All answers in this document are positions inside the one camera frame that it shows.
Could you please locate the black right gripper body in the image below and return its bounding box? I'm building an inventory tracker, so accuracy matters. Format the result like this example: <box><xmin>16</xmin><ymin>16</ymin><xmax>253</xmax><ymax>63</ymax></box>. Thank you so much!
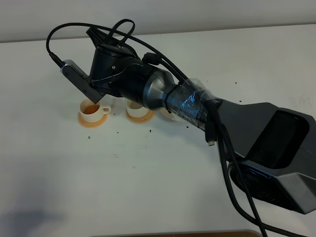
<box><xmin>89</xmin><ymin>44</ymin><xmax>148</xmax><ymax>97</ymax></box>

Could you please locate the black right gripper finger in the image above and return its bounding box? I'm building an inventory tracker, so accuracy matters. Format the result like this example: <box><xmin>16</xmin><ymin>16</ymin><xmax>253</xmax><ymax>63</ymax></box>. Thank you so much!
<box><xmin>86</xmin><ymin>27</ymin><xmax>111</xmax><ymax>48</ymax></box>

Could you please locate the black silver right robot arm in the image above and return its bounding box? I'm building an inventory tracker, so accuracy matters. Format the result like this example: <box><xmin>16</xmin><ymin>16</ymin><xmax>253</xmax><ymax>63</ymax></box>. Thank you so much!
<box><xmin>87</xmin><ymin>27</ymin><xmax>316</xmax><ymax>214</ymax></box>

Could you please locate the beige ceramic teapot saucer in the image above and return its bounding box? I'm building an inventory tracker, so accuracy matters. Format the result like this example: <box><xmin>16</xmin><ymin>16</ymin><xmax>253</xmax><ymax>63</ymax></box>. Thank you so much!
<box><xmin>159</xmin><ymin>108</ymin><xmax>179</xmax><ymax>121</ymax></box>

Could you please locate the right white teacup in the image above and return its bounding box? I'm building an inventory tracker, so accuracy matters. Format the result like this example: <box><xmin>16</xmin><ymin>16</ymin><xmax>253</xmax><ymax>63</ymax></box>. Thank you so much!
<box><xmin>126</xmin><ymin>99</ymin><xmax>149</xmax><ymax>118</ymax></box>

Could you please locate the white teacup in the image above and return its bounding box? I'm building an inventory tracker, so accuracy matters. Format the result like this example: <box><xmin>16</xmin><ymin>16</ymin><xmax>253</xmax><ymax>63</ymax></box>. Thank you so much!
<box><xmin>126</xmin><ymin>99</ymin><xmax>149</xmax><ymax>118</ymax></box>
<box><xmin>79</xmin><ymin>99</ymin><xmax>112</xmax><ymax>123</ymax></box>

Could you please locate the left white teacup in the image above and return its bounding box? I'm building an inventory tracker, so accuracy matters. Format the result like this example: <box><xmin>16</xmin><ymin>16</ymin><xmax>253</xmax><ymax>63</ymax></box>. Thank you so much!
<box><xmin>79</xmin><ymin>99</ymin><xmax>112</xmax><ymax>123</ymax></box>

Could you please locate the right orange wooden coaster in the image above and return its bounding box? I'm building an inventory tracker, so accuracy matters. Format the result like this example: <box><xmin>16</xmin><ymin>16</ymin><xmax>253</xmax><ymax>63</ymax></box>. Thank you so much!
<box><xmin>125</xmin><ymin>110</ymin><xmax>155</xmax><ymax>124</ymax></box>

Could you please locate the orange wooden coaster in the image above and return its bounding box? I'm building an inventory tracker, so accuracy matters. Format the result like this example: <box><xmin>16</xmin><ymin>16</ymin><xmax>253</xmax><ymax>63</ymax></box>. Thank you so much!
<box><xmin>125</xmin><ymin>110</ymin><xmax>155</xmax><ymax>124</ymax></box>
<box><xmin>78</xmin><ymin>111</ymin><xmax>109</xmax><ymax>129</ymax></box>

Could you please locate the left orange wooden coaster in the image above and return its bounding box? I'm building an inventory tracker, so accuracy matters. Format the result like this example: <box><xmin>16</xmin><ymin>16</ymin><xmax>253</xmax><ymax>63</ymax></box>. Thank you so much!
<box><xmin>78</xmin><ymin>111</ymin><xmax>109</xmax><ymax>129</ymax></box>

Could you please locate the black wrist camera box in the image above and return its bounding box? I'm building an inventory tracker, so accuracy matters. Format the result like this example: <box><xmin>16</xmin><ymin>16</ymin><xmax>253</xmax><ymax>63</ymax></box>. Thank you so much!
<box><xmin>60</xmin><ymin>60</ymin><xmax>105</xmax><ymax>104</ymax></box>

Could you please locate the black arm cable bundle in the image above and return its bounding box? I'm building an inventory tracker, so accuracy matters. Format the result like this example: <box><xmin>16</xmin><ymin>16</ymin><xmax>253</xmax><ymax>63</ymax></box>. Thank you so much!
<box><xmin>46</xmin><ymin>19</ymin><xmax>316</xmax><ymax>237</ymax></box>

